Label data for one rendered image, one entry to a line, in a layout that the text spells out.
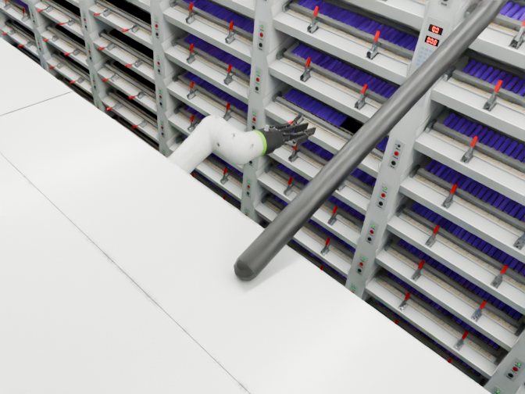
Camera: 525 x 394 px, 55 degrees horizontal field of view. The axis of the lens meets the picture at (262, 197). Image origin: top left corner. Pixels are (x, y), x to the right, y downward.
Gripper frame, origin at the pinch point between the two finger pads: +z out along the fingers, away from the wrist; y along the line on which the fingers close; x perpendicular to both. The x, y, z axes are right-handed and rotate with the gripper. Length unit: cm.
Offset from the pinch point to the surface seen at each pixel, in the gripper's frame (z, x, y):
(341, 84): 18.0, -15.5, 1.9
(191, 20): 10, -12, 85
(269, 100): 16.6, 6.0, 33.7
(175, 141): 25, 66, 102
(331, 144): 16.3, 8.1, -3.3
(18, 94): -118, -46, -33
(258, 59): 10.0, -11.1, 39.2
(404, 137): 13.5, -10.9, -32.0
